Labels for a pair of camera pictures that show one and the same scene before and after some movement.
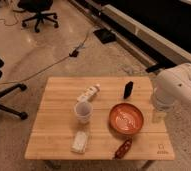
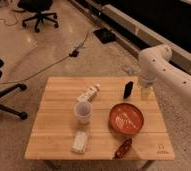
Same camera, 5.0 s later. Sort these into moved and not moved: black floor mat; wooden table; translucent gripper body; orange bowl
Moved: translucent gripper body
Not moved: orange bowl; black floor mat; wooden table
